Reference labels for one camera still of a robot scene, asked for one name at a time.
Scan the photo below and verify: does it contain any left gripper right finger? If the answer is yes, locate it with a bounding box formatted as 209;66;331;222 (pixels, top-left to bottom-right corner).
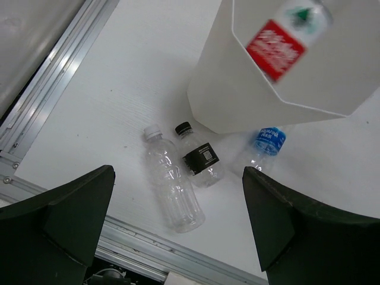
242;167;379;284

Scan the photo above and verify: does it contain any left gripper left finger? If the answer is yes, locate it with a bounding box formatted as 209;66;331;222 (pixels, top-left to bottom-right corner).
1;165;115;284

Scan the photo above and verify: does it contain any blue label plastic bottle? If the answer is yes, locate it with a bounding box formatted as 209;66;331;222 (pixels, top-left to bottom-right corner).
233;126;288;179

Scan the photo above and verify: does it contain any red label plastic bottle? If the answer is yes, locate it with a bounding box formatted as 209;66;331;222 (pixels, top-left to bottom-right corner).
246;1;333;83

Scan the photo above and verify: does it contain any white octagonal plastic bin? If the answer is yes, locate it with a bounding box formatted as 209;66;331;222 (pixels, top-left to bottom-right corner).
187;1;379;134

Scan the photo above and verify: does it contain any clear unlabelled plastic bottle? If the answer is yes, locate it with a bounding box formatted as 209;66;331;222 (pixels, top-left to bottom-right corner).
144;125;205;233

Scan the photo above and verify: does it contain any black label small bottle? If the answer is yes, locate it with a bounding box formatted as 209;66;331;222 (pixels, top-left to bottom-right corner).
175;122;224;188

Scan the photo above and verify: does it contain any front aluminium rail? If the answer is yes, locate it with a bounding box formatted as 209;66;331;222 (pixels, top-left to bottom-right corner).
0;148;262;285

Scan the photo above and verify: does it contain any aluminium rail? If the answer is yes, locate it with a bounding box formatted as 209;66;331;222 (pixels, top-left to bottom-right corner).
1;1;118;158
0;148;262;285

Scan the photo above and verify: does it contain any left aluminium rail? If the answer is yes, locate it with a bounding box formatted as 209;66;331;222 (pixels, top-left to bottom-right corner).
1;1;118;158

